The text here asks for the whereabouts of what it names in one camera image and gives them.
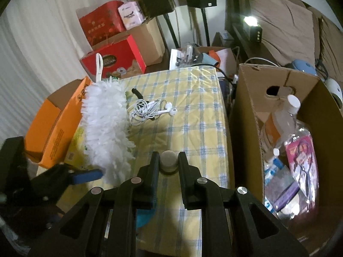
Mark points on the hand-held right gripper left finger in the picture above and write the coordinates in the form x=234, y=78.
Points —
x=154, y=172

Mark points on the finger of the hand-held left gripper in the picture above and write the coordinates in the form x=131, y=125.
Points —
x=85, y=177

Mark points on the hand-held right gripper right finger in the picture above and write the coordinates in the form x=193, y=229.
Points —
x=185, y=176

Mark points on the small white round bottle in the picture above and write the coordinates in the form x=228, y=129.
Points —
x=168, y=162

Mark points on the orange cardboard box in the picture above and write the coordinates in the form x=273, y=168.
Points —
x=53, y=139

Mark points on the white fluffy duster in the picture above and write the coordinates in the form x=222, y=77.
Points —
x=104, y=128

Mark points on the black knob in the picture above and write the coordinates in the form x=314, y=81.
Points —
x=137, y=93

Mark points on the brown cardboard box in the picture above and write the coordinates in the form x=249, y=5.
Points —
x=246, y=112

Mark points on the green and yellow carton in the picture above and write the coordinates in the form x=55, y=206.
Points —
x=76, y=150

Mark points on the blue collapsible funnel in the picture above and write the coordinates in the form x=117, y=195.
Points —
x=143, y=218

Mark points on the yellow checked tablecloth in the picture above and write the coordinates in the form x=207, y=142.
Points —
x=193, y=128

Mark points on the clear bottle blue label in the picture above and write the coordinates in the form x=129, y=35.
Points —
x=274, y=163

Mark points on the clear bottle white cap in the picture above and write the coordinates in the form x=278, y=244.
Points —
x=281, y=123

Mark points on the pink printed packet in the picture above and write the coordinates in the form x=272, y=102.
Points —
x=302, y=155

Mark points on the red gift box round label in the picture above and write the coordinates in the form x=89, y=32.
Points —
x=115, y=56

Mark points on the paper bag with clutter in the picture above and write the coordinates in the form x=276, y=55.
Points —
x=222, y=56

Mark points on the white curtain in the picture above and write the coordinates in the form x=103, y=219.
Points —
x=32, y=45

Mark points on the large brown storage carton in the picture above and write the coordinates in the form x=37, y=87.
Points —
x=151, y=41

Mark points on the red gift bag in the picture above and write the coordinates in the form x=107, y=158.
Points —
x=101, y=22

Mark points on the white tissue pack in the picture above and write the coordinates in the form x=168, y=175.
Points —
x=132, y=14

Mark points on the black power unit with light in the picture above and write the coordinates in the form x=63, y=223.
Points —
x=256, y=33

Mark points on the light blue round device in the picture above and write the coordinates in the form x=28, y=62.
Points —
x=304, y=66

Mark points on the white round device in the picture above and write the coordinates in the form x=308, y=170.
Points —
x=333, y=91

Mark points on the brown sofa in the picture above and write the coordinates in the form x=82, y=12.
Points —
x=233, y=10

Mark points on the large brown sofa cushion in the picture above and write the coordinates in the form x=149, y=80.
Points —
x=281, y=18

